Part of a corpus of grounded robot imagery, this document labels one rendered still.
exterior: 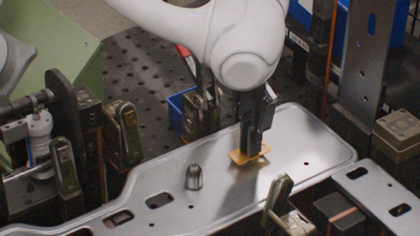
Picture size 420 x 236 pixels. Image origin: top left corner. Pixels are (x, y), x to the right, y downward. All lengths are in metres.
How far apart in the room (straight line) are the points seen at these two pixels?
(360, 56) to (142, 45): 0.94
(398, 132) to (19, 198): 0.74
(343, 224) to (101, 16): 2.50
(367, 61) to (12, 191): 0.73
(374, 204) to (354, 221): 0.05
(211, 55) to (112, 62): 1.20
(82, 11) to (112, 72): 1.58
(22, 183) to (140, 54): 0.87
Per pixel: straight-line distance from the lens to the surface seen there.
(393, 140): 1.86
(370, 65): 1.88
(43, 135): 1.79
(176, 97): 2.36
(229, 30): 1.44
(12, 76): 2.31
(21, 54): 2.32
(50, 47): 2.30
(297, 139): 1.91
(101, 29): 4.02
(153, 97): 2.49
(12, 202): 1.84
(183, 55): 1.91
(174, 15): 1.48
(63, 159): 1.76
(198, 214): 1.74
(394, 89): 2.02
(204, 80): 1.86
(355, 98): 1.96
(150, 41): 2.70
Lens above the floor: 2.22
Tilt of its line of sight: 39 degrees down
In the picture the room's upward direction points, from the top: 1 degrees clockwise
